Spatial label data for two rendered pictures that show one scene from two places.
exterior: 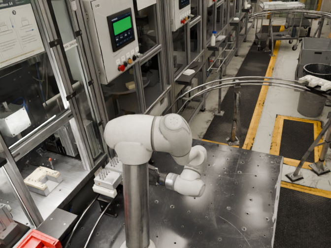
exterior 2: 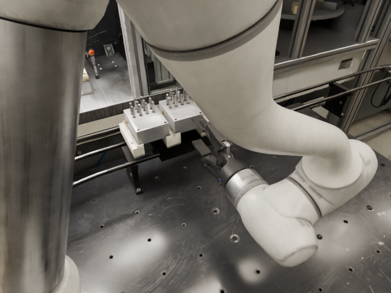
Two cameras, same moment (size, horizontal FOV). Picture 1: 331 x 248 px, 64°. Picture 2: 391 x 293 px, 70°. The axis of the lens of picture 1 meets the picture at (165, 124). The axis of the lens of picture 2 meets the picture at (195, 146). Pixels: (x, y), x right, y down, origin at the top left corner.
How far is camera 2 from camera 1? 0.91 m
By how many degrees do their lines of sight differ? 29
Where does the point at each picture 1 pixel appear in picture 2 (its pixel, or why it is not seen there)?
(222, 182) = (379, 261)
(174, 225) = (209, 275)
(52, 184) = not seen: hidden behind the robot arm
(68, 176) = (103, 91)
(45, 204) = not seen: hidden behind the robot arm
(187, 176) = (280, 200)
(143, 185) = (7, 120)
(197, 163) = (327, 181)
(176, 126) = not seen: outside the picture
